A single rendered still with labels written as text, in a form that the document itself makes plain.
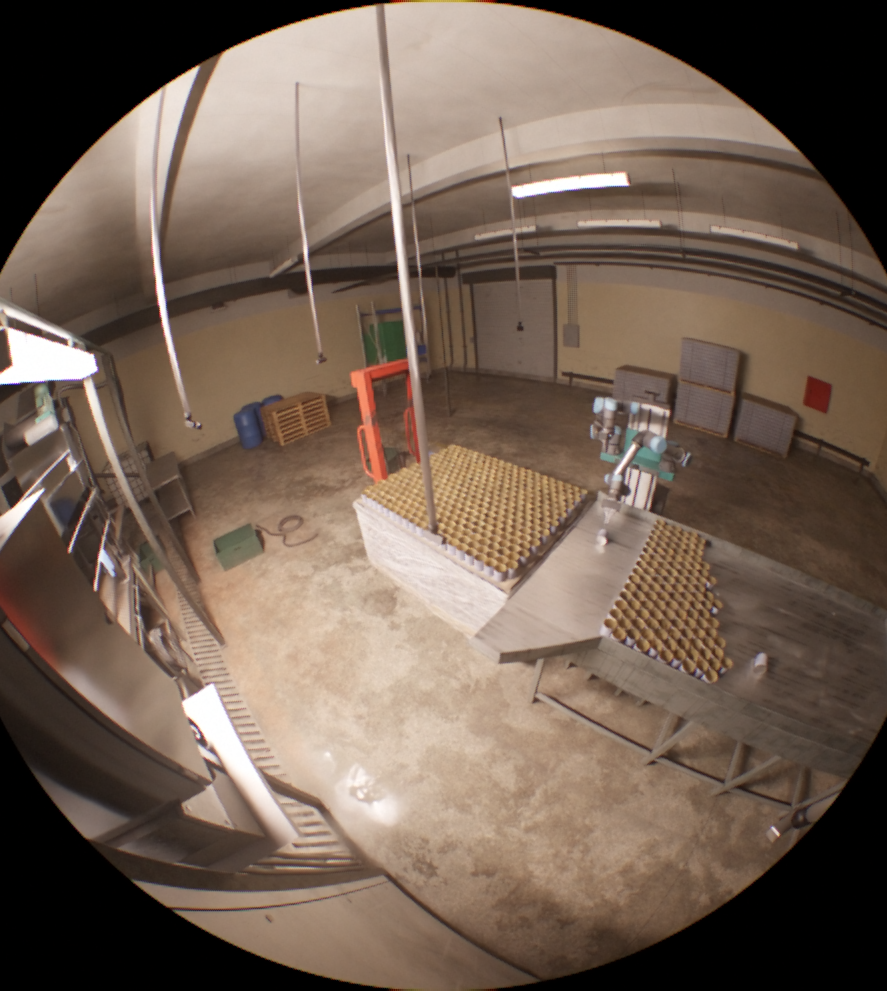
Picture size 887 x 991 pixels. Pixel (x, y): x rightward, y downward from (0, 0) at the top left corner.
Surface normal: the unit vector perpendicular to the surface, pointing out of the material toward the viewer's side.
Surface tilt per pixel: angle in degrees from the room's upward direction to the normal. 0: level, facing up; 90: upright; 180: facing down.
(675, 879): 0
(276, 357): 90
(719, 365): 92
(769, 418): 92
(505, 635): 0
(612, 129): 90
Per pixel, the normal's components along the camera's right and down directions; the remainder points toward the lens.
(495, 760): -0.08, -0.85
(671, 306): -0.68, 0.43
